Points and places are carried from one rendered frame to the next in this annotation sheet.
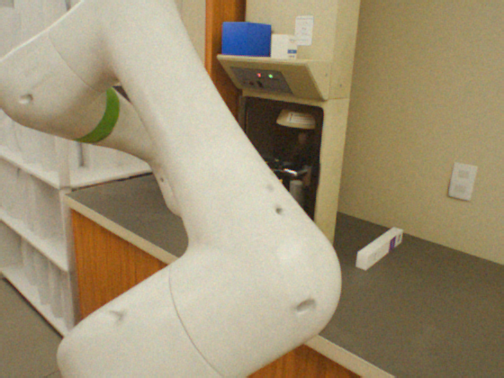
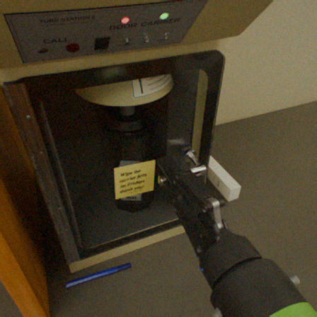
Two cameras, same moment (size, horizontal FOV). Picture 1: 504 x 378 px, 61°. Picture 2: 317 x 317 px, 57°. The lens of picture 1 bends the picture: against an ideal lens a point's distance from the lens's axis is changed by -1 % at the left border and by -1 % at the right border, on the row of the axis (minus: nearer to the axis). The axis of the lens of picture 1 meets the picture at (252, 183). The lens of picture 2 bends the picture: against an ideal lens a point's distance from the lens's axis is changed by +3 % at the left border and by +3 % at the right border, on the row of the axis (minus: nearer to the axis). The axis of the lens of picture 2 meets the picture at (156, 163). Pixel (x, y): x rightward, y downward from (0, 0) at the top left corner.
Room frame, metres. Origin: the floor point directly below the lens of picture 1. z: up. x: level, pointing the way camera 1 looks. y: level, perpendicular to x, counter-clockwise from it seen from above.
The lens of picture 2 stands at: (1.06, 0.27, 1.54)
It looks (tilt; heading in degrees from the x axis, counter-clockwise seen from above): 40 degrees down; 296
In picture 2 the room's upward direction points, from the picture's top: straight up
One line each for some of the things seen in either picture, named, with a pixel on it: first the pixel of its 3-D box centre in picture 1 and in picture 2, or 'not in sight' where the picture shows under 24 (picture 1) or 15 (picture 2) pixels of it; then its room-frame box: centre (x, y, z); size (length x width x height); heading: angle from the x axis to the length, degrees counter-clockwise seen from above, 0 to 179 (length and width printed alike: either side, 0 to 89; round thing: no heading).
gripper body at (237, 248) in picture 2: not in sight; (219, 247); (1.08, 0.02, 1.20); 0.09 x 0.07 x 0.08; 139
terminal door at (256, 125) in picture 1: (275, 166); (136, 173); (1.26, -0.07, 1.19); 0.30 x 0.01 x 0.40; 48
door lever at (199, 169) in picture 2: (288, 170); (180, 168); (1.19, -0.10, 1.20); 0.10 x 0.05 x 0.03; 48
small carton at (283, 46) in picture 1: (284, 47); not in sight; (1.20, -0.07, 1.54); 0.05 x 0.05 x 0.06; 56
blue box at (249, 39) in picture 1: (246, 40); not in sight; (1.29, 0.04, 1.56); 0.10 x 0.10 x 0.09; 49
